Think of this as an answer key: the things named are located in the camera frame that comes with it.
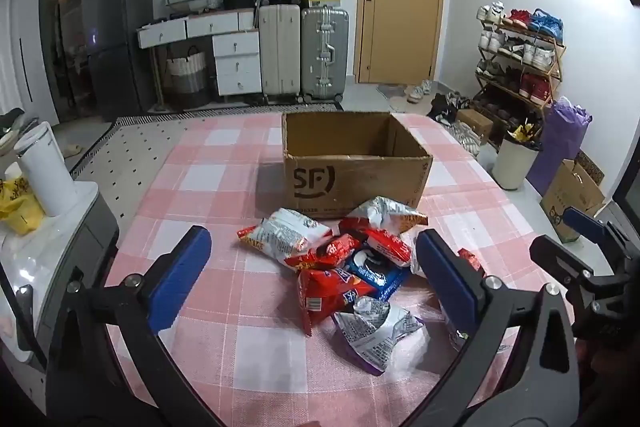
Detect pink checked tablecloth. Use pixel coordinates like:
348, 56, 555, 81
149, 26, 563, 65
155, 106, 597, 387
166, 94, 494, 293
100, 112, 576, 427

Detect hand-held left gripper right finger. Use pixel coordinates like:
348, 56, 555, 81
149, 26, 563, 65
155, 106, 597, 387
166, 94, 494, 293
415, 229, 583, 427

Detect small brown cardboard carton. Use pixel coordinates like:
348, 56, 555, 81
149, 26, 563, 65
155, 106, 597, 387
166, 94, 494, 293
455, 108, 494, 146

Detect brown cardboard box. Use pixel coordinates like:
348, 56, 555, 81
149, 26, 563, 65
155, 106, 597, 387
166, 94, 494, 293
281, 111, 434, 220

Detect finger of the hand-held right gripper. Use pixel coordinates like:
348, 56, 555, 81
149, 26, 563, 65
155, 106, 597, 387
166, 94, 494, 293
562, 207, 636, 258
529, 234, 601, 293

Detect white trash bin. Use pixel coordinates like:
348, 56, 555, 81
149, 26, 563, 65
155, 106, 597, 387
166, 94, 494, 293
492, 127, 544, 192

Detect white desk with drawers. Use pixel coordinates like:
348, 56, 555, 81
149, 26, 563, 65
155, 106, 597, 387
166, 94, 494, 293
137, 7, 264, 102

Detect woven basket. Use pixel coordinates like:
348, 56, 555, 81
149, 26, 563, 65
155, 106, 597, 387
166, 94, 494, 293
164, 47, 209, 96

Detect red snack bag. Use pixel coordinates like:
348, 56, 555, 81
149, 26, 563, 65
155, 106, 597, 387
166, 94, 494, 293
298, 268, 377, 338

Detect red white snack packet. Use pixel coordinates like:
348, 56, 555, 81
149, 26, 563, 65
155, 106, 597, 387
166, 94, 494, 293
351, 228, 417, 266

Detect grey refrigerator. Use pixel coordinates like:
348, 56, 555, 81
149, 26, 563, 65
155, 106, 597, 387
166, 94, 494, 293
81, 0, 157, 118

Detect silver suitcase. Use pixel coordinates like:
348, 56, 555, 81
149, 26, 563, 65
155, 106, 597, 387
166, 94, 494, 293
299, 5, 350, 104

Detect rows of racked shoes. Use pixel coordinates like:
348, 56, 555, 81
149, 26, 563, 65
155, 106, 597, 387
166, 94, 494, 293
475, 1, 565, 132

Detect blue cookie packet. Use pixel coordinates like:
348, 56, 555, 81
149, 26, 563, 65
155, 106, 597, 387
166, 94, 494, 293
344, 249, 412, 301

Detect silver white snack bag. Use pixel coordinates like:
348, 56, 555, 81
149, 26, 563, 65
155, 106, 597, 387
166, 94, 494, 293
340, 196, 429, 234

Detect silver purple snack bag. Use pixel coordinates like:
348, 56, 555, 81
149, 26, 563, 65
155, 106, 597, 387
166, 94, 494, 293
332, 297, 425, 376

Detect wooden shoe rack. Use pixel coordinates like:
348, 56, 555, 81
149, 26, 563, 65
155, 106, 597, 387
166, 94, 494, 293
472, 14, 567, 150

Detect dark cloth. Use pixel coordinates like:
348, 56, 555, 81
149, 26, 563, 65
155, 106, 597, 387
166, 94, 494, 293
0, 107, 27, 145

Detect dark red cookie packet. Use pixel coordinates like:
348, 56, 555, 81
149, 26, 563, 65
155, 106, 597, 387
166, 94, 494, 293
299, 234, 362, 271

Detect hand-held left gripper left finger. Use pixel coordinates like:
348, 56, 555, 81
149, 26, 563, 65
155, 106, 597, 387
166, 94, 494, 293
42, 224, 231, 427

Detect yellow plastic bag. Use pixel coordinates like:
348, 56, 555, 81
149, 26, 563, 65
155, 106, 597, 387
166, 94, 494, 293
0, 177, 47, 236

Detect white side appliance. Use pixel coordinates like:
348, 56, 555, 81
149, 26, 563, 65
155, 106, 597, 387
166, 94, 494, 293
0, 179, 119, 370

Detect white kettle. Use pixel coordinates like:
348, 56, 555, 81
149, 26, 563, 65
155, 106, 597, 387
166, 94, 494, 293
13, 121, 79, 218

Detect silver red snack packet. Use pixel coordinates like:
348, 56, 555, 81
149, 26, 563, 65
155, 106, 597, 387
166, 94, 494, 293
437, 248, 487, 354

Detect white orange snack bag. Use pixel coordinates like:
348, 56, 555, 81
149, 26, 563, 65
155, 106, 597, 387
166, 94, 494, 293
237, 208, 334, 271

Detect scattered sneakers pile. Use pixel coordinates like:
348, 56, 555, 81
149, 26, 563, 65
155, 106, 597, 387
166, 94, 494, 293
406, 79, 483, 155

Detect cream suitcase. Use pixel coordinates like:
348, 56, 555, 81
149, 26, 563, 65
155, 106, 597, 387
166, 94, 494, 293
258, 4, 302, 104

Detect grey door mat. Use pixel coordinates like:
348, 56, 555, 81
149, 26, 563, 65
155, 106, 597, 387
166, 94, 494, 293
375, 82, 417, 101

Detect dark glass cabinet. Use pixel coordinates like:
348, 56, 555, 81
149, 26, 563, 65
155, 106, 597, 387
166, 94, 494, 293
39, 0, 92, 124

